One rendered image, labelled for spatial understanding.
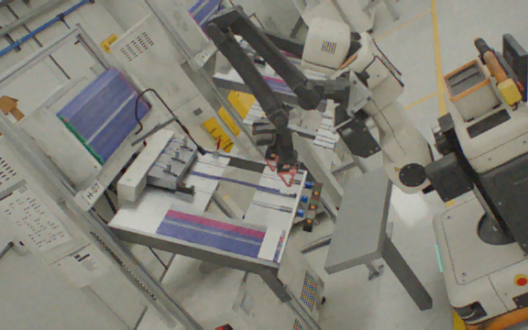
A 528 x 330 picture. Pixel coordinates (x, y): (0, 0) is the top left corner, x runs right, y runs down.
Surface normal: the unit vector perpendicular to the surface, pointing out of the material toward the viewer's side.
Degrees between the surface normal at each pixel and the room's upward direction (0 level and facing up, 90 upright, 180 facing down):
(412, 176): 90
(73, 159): 90
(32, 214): 90
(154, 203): 43
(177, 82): 90
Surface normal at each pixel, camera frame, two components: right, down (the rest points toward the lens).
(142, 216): 0.12, -0.82
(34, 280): 0.78, -0.40
